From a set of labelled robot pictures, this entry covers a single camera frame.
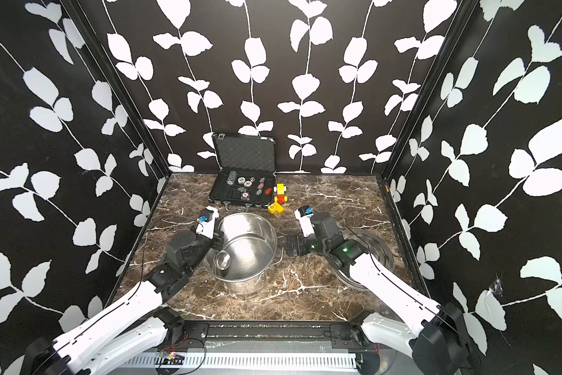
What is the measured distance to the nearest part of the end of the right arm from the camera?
687 millimetres

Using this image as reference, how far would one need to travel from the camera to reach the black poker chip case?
42.3 inches

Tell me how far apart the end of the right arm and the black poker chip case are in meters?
0.40
